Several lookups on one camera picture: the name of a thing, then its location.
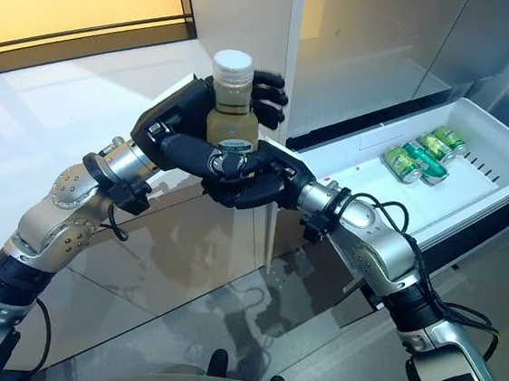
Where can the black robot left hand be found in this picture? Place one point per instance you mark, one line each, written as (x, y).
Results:
(176, 109)

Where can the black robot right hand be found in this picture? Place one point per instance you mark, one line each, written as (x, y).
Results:
(280, 166)

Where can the yellow drink bottle white cap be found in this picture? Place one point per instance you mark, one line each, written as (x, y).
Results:
(232, 120)

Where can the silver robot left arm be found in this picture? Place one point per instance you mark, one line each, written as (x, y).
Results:
(55, 219)

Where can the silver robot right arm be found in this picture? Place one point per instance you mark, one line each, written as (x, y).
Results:
(385, 245)

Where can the white fridge drawer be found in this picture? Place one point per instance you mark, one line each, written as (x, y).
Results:
(368, 143)

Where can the white low bench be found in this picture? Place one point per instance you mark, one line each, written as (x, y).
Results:
(64, 97)

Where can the white tall cabinet panel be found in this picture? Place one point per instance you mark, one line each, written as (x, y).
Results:
(246, 12)

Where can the light green drink can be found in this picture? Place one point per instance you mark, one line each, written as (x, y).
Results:
(436, 148)
(451, 138)
(401, 162)

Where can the dark green drink can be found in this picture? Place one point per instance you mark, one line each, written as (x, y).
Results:
(428, 165)

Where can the black robot left foot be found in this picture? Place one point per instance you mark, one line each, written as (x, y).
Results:
(218, 364)

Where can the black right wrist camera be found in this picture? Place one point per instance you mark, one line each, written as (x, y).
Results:
(316, 226)

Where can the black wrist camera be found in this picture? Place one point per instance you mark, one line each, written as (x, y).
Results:
(316, 226)
(131, 193)

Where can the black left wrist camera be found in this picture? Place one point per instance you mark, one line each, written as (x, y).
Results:
(131, 193)

